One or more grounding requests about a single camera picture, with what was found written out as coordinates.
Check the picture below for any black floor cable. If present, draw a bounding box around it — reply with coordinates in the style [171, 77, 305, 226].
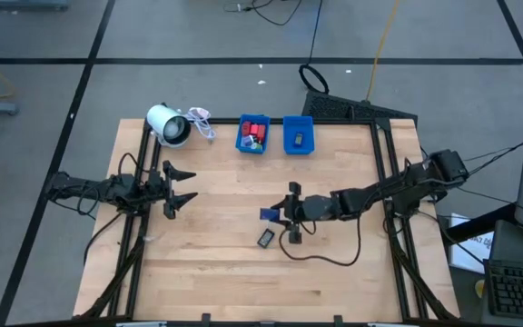
[297, 0, 331, 95]

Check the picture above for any black table frame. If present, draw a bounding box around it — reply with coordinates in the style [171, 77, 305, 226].
[73, 116, 460, 324]

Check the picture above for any tall red block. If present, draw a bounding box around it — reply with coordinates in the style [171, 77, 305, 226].
[249, 123, 267, 145]

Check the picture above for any white desk fan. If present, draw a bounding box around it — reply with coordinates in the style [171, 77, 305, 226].
[145, 103, 193, 149]

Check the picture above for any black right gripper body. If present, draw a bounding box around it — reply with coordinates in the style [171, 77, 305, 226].
[282, 181, 336, 245]

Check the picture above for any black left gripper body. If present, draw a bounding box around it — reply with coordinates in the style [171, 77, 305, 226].
[146, 167, 169, 213]

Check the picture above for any blue plastic basket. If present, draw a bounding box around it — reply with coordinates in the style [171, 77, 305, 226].
[235, 114, 271, 155]
[282, 114, 316, 156]

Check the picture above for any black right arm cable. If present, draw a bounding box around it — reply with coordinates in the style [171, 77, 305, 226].
[278, 213, 363, 267]

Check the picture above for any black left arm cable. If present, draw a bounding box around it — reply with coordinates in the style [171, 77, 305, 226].
[116, 152, 153, 179]

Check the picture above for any white paper sheet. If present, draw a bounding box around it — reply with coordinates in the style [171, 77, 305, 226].
[447, 212, 495, 274]

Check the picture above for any black small screen device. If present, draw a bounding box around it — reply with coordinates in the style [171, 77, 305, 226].
[257, 228, 276, 249]

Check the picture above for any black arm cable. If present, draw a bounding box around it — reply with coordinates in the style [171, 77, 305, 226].
[278, 213, 363, 267]
[116, 152, 153, 179]

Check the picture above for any yellow cable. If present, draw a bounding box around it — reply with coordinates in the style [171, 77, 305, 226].
[364, 0, 401, 103]

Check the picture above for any white fan power cable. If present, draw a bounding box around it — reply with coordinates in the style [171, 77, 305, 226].
[183, 106, 218, 144]

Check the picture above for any black keyboard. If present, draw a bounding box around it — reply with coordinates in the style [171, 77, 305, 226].
[488, 259, 523, 324]

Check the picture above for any black perforated panel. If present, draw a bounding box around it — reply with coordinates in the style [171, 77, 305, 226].
[301, 89, 419, 124]

